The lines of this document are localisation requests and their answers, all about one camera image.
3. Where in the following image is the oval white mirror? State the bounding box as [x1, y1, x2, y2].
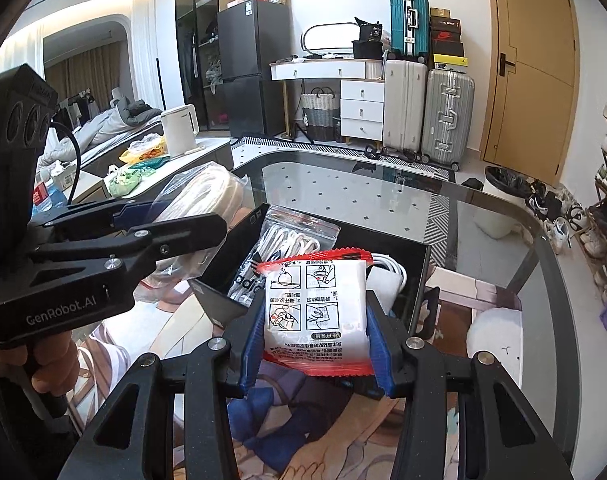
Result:
[302, 22, 367, 58]

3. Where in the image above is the silver suitcase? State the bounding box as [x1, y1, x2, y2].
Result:
[422, 67, 475, 171]

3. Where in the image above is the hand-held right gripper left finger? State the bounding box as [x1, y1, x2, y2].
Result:
[71, 300, 267, 480]

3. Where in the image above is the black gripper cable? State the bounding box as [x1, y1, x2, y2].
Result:
[58, 125, 83, 206]

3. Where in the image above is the black cardboard box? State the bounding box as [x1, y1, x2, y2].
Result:
[190, 202, 431, 356]

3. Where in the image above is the white suitcase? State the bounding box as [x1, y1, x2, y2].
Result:
[382, 59, 429, 155]

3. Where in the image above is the white charging cable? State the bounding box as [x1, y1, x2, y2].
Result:
[371, 254, 409, 283]

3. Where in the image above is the trash bin with black liner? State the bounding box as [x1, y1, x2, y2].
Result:
[473, 165, 534, 238]

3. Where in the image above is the zip bag of white laces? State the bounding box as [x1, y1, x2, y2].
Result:
[227, 205, 341, 308]

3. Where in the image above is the white dresser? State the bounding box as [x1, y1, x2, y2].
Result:
[270, 57, 387, 148]

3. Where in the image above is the zip bag of white rope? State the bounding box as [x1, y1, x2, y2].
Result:
[134, 161, 249, 306]

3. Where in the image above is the dark glass wardrobe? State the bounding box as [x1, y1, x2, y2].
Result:
[175, 0, 222, 132]

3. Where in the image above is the printed table mat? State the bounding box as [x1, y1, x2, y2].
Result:
[76, 260, 524, 480]

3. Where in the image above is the teal suitcase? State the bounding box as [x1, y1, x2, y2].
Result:
[389, 0, 431, 63]

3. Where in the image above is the wooden door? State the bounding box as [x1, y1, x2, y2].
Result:
[481, 0, 581, 178]

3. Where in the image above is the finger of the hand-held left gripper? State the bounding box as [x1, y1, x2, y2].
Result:
[32, 212, 230, 282]
[30, 198, 157, 232]

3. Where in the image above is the bed with grey duvet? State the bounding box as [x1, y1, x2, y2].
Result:
[36, 99, 165, 167]

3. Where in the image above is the red white glue packet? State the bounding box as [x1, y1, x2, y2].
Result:
[256, 247, 377, 378]

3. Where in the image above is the black fridge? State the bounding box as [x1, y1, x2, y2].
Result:
[218, 0, 297, 138]

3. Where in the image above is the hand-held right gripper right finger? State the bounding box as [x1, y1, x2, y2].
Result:
[366, 297, 554, 480]

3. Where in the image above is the woven basket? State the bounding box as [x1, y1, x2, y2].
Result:
[301, 87, 341, 142]

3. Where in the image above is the water bottle red label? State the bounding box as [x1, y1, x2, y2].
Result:
[31, 170, 67, 216]

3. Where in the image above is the black white patterned rug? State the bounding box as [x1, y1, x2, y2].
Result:
[231, 132, 457, 271]

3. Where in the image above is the black bag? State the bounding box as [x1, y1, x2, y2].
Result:
[352, 16, 384, 59]

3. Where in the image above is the white plush toy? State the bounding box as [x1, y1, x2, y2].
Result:
[466, 306, 525, 387]

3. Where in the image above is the pile of black white shoes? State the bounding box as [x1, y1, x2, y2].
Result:
[526, 179, 590, 256]

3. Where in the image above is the green snack bag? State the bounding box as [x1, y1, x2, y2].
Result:
[106, 157, 170, 197]

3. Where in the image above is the yellow orange snack bag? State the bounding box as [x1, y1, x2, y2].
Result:
[120, 135, 167, 163]

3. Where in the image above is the white electric kettle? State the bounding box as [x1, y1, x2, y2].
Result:
[161, 104, 200, 158]

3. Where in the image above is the brown curtain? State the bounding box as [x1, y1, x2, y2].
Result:
[44, 42, 122, 111]

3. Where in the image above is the person's left hand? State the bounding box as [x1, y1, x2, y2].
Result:
[0, 337, 80, 403]

